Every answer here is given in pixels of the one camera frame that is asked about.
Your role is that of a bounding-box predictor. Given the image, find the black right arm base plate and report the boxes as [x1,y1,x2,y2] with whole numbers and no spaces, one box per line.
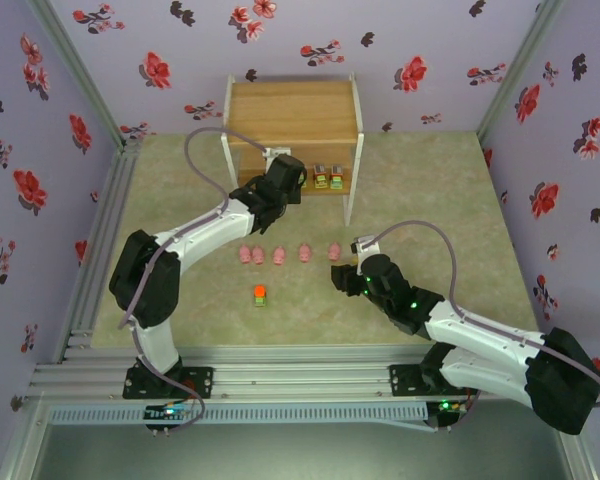
[388,364,481,399]

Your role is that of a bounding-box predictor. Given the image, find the grey metal sheet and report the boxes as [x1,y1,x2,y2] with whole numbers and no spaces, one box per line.
[27,422,576,480]

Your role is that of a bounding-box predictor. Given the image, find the aluminium side rail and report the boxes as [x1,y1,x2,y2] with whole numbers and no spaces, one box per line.
[54,139,144,364]

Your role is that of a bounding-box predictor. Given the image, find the aluminium frame bar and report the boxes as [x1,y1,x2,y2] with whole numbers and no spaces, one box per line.
[549,397,599,480]
[0,394,51,480]

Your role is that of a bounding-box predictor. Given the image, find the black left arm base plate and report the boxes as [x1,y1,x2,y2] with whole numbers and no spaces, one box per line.
[123,366,215,400]

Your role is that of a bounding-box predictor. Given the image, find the wooden shelf white frame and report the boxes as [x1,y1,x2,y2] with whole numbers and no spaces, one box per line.
[219,72,366,229]

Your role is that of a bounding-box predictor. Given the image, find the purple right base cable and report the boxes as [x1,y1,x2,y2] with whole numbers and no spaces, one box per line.
[432,384,484,432]

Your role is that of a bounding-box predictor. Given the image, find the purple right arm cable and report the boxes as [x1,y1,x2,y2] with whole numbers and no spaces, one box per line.
[359,220,600,416]

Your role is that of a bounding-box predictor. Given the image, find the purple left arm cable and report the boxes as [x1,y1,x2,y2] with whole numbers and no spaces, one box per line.
[117,126,269,381]

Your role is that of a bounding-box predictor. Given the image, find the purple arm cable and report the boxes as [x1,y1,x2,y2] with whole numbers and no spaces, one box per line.
[359,220,600,416]
[117,126,269,381]

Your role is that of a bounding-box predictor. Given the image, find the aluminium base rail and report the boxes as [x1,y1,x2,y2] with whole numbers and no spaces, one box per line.
[27,344,579,401]

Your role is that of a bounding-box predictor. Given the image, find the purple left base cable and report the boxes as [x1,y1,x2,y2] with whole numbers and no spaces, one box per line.
[127,379,206,434]

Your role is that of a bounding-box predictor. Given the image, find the aluminium corner post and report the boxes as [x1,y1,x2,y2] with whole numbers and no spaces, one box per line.
[473,0,567,146]
[24,0,141,151]

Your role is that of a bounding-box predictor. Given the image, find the white slotted cable duct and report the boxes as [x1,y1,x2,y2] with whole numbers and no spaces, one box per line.
[47,403,429,426]

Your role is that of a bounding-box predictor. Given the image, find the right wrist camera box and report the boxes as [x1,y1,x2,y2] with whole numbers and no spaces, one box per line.
[350,234,382,257]

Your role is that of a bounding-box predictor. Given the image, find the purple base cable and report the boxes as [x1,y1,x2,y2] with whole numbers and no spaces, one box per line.
[432,384,484,432]
[127,379,206,434]

